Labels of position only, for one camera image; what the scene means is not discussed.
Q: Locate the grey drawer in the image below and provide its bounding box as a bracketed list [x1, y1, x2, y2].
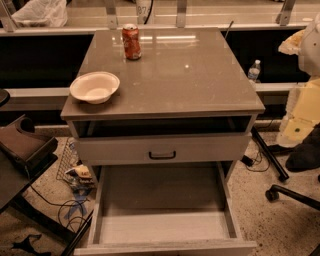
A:
[75, 133, 251, 165]
[74, 162, 256, 256]

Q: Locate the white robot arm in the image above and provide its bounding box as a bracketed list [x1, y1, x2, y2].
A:
[277, 14, 320, 147]

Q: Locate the grey drawer cabinet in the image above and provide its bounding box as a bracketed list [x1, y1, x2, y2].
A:
[61, 28, 264, 176]

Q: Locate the white paper bowl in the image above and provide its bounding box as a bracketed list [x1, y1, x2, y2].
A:
[70, 72, 120, 104]

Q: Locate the orange soda can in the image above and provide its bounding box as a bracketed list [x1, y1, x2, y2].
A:
[122, 24, 141, 60]

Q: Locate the clear water bottle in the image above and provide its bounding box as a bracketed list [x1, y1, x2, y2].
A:
[248, 60, 261, 83]

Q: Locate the white paper cup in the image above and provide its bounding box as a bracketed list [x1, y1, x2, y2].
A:
[136, 0, 153, 25]

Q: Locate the black metal pole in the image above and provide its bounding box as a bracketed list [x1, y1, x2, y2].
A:
[251, 127, 289, 182]

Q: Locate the black chair base leg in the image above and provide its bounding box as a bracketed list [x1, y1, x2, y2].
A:
[265, 185, 320, 210]

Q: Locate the brown office chair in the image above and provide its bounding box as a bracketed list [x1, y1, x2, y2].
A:
[0, 88, 76, 243]

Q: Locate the white plastic bag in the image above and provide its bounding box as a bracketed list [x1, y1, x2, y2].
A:
[12, 0, 68, 27]

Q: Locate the wire mesh basket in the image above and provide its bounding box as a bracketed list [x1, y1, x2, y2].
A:
[56, 138, 79, 183]

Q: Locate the black floor cable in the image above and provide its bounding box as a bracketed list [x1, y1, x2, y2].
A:
[24, 166, 94, 234]

